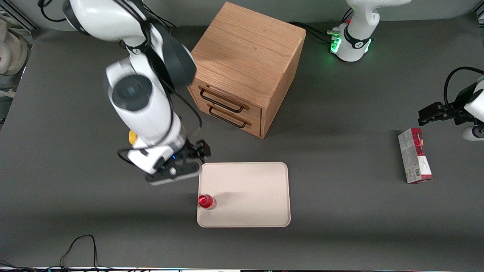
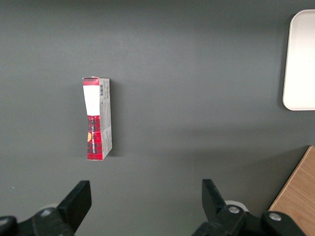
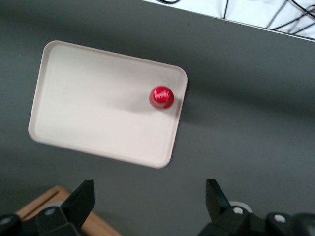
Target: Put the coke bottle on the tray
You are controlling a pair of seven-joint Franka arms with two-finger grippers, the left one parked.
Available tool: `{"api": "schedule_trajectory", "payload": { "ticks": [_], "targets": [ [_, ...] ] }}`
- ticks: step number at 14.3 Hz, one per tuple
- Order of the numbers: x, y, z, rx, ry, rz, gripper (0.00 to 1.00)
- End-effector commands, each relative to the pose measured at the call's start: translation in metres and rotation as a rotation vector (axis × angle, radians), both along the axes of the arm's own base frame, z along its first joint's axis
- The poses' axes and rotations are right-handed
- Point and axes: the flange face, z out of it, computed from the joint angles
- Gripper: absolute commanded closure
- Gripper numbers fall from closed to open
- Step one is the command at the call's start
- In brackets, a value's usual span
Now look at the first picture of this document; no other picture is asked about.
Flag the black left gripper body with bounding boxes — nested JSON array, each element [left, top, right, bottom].
[[443, 101, 478, 125]]

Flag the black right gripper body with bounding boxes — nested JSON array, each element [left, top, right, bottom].
[[178, 143, 200, 164]]

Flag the red coke bottle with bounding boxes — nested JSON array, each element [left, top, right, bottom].
[[198, 194, 217, 210]]

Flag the beige rectangular tray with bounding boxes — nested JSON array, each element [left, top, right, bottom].
[[197, 162, 292, 228]]

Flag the red plaid cardboard box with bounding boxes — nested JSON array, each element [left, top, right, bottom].
[[398, 128, 434, 185]]

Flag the wooden drawer front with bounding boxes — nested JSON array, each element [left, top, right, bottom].
[[188, 81, 262, 122], [197, 101, 262, 138]]

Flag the wooden drawer cabinet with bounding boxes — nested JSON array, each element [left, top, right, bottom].
[[187, 2, 307, 139]]

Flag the beige round background object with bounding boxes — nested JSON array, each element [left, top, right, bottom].
[[0, 11, 30, 78]]

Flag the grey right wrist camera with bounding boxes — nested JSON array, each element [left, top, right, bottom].
[[145, 160, 202, 186]]

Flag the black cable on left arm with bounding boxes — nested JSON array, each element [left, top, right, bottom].
[[444, 66, 484, 110]]

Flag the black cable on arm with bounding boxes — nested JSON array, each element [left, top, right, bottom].
[[38, 0, 203, 165], [444, 66, 484, 110]]

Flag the black metal drawer handle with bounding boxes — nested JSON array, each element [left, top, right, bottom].
[[199, 87, 245, 114], [208, 105, 248, 129]]

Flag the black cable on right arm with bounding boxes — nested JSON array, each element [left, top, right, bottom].
[[38, 0, 203, 165]]

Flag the black right arm base cable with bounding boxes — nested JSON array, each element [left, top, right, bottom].
[[146, 5, 177, 29]]

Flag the black looped table cable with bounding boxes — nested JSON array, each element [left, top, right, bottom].
[[59, 234, 100, 270]]

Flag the black left arm base cables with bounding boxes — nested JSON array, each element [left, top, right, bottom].
[[289, 22, 340, 43]]

